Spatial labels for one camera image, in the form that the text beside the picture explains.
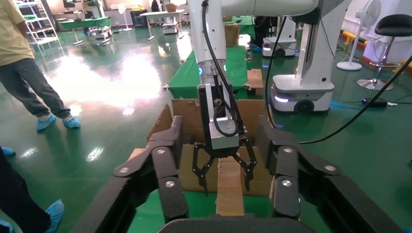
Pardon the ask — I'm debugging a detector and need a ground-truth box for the black bar stool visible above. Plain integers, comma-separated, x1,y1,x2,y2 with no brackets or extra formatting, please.
357,14,412,91

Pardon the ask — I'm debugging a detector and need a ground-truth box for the silver camera mounting bracket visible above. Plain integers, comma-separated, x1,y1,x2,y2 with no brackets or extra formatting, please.
205,83,233,124

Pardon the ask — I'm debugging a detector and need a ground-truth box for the thin black hanging cable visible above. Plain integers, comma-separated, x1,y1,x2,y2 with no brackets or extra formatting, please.
264,16,288,129

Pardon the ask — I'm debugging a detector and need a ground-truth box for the large open cardboard carton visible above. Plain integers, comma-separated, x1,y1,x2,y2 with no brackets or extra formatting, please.
146,98,274,199

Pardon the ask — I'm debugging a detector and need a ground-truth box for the yellow black floor barrier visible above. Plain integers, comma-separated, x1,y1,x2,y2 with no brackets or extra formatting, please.
340,30,368,50

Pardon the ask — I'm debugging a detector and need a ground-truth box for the white metal shelf rack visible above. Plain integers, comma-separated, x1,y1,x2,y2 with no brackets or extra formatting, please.
13,0,60,46

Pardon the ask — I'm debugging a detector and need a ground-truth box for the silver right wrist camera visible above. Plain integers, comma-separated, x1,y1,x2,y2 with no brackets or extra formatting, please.
208,116,241,151

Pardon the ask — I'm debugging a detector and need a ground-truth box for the white wheeled robot body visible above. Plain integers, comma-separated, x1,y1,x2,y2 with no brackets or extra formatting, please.
270,0,353,116

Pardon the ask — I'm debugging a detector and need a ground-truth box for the small white pedestal fan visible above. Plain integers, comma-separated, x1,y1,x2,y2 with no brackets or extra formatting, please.
116,3,133,32

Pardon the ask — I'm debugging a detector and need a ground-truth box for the black left camera cable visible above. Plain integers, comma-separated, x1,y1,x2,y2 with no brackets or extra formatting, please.
297,54,412,145

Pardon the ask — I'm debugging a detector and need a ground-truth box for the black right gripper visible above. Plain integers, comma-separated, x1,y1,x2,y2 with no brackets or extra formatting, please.
191,83,258,198

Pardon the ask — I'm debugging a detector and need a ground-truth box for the white wheeled robot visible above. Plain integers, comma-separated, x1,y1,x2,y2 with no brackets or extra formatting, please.
261,16,297,59

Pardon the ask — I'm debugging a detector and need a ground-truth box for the person in grey jeans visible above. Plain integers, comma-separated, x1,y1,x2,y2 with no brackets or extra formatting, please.
0,0,71,119

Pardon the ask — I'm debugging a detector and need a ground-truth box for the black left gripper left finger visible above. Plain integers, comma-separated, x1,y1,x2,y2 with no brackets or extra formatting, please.
71,115,190,233

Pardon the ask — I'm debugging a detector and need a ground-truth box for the black storage crate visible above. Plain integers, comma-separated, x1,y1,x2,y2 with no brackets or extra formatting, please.
130,9,149,28

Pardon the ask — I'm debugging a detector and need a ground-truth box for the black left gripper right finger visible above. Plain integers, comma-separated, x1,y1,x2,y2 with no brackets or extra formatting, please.
257,115,405,233

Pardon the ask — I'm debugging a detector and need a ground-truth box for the small taped cardboard box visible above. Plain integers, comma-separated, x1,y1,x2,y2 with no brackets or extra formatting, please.
215,156,246,216

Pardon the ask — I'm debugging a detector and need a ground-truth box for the white folding table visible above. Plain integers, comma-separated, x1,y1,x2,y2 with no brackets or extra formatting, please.
139,9,186,41

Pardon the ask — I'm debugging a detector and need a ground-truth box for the black camera cable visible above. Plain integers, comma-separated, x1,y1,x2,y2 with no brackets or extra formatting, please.
201,0,246,138
297,54,412,145

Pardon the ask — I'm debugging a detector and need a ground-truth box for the black right camera cable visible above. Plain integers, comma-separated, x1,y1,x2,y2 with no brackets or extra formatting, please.
201,0,246,138

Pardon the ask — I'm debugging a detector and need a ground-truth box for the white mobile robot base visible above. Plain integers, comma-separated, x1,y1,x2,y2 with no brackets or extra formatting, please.
162,22,180,35
91,26,113,40

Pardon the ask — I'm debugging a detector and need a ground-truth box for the green table cloth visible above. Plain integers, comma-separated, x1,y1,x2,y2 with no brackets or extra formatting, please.
59,17,112,32
127,189,274,233

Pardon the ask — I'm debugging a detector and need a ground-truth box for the black power adapter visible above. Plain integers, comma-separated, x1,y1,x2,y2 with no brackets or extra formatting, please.
362,97,389,108

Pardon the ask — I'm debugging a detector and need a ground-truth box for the person in black trousers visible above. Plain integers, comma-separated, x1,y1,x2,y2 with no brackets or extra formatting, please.
0,146,54,233

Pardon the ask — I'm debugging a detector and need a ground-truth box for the blue shoe cover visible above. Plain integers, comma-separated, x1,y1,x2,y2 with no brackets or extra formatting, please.
0,146,16,158
35,113,57,133
44,199,65,233
62,115,81,130
0,219,14,233

